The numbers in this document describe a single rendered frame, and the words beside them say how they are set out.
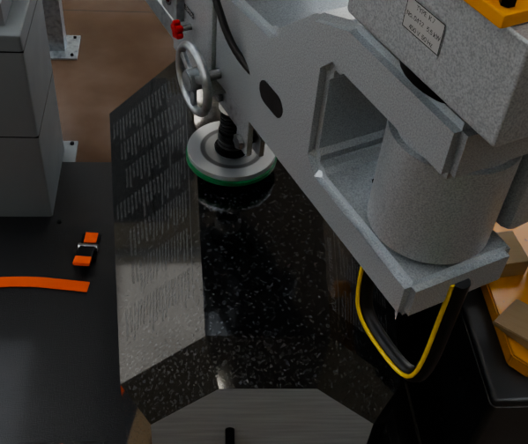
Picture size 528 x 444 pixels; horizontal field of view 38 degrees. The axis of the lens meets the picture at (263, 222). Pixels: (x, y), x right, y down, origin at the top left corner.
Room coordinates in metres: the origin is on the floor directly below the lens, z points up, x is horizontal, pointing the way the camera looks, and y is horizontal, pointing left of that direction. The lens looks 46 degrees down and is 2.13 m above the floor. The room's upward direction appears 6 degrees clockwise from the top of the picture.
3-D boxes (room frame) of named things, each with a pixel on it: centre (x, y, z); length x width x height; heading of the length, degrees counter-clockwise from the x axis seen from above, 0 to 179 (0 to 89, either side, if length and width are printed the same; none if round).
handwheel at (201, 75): (1.25, 0.13, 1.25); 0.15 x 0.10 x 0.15; 32
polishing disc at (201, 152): (1.42, 0.09, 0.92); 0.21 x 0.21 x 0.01
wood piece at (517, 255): (1.25, -0.52, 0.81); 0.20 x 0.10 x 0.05; 106
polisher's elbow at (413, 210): (0.86, -0.25, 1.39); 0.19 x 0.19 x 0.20
